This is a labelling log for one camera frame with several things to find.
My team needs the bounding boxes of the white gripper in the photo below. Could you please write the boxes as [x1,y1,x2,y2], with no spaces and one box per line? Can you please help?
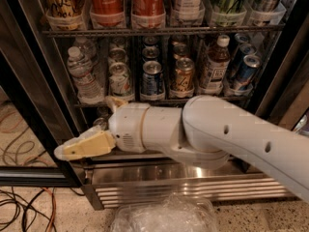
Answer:
[54,96,150,161]

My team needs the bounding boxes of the clear front water bottle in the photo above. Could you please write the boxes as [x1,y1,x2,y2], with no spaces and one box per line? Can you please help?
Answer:
[67,46,103,104]

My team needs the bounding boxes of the clear water bottle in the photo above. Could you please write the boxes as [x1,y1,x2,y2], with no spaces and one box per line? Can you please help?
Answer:
[67,46,103,104]
[73,37,98,65]

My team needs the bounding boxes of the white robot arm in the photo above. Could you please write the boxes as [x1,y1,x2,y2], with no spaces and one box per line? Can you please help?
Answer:
[54,96,309,202]

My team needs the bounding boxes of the clear rear water bottle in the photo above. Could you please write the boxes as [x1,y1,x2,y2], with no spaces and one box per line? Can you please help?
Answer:
[73,37,98,65]

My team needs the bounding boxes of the stainless steel fridge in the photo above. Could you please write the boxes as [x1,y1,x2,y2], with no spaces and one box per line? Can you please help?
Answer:
[0,0,308,210]

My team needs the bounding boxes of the amber tea bottle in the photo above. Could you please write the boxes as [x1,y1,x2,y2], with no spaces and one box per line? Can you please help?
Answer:
[199,35,231,90]

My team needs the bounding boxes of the white label top bottle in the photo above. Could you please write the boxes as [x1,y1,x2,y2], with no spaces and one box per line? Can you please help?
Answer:
[170,0,205,26]

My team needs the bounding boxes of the white bottom left can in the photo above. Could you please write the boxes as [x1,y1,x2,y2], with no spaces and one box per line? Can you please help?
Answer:
[93,117,108,131]

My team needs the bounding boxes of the white green front can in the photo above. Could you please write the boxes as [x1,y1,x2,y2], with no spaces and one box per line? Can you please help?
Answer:
[109,63,132,97]

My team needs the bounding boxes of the blue silver front can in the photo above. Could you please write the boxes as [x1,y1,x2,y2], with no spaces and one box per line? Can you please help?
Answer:
[141,61,163,96]

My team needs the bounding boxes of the orange LaCroix front can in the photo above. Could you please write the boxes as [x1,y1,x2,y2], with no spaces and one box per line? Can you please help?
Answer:
[172,57,195,92]

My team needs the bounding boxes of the crumpled clear plastic bag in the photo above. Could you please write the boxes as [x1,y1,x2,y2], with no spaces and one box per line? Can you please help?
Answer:
[110,193,219,232]

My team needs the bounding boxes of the red Coca-Cola can right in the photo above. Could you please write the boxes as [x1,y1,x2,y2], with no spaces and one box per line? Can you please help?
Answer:
[132,0,164,28]

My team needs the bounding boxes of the red coca-cola can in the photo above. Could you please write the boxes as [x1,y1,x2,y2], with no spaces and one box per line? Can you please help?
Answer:
[92,0,124,27]
[132,0,164,28]

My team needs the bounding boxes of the red Coca-Cola can left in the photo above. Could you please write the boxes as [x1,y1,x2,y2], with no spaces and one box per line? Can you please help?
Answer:
[92,0,124,27]

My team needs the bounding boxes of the yellow LaCroix top can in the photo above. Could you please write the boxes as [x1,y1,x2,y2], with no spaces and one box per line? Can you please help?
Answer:
[46,0,84,30]

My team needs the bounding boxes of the blue tall front can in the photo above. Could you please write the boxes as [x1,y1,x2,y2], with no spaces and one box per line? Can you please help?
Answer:
[232,54,262,91]

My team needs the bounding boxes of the blue tall can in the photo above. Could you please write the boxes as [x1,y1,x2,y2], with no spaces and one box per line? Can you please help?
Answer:
[232,54,262,91]
[228,43,257,79]

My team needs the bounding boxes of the blue tall middle can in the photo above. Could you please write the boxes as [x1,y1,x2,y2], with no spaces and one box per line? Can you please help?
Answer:
[228,43,257,79]

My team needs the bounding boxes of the green top can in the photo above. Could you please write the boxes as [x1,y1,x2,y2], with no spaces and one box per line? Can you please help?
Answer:
[210,0,246,26]

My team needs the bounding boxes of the silver striped top can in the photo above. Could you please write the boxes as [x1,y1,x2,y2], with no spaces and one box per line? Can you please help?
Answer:
[252,0,281,26]

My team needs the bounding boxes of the orange floor cable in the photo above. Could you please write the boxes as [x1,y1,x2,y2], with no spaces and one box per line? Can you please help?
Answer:
[42,187,58,232]

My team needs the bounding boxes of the black floor cables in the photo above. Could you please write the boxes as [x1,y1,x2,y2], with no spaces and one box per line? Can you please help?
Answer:
[0,187,57,232]

